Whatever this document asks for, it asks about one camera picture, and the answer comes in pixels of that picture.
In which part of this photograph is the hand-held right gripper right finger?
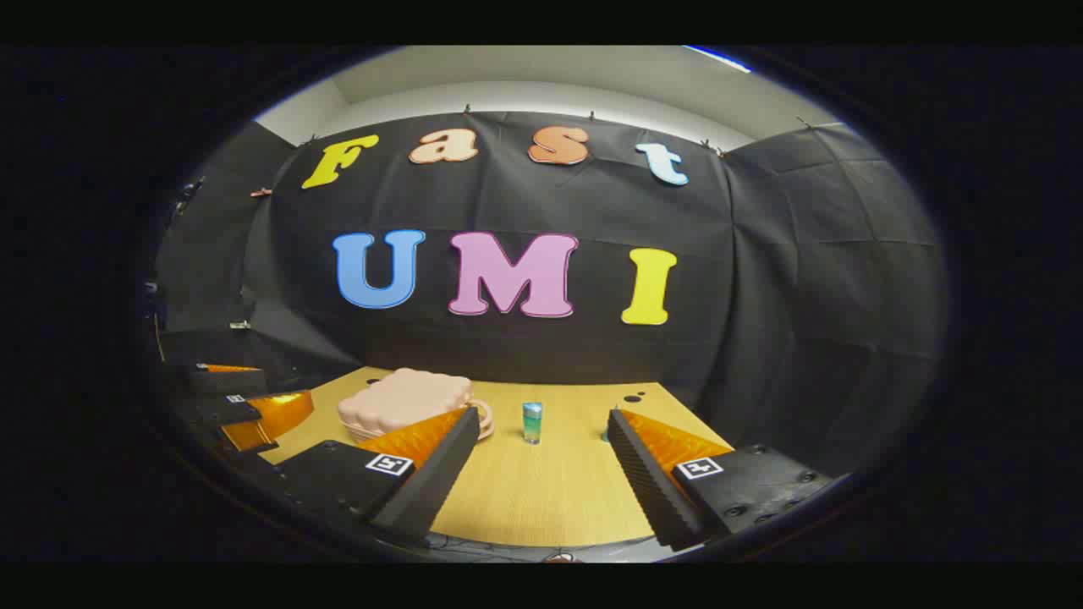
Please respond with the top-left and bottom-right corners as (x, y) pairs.
(607, 409), (849, 552)

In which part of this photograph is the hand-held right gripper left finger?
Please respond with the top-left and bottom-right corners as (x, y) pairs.
(271, 407), (482, 544)

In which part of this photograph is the pink suitcase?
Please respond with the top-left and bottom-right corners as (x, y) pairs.
(337, 368), (496, 445)

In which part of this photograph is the black backdrop cloth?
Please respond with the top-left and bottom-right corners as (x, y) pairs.
(152, 110), (948, 479)

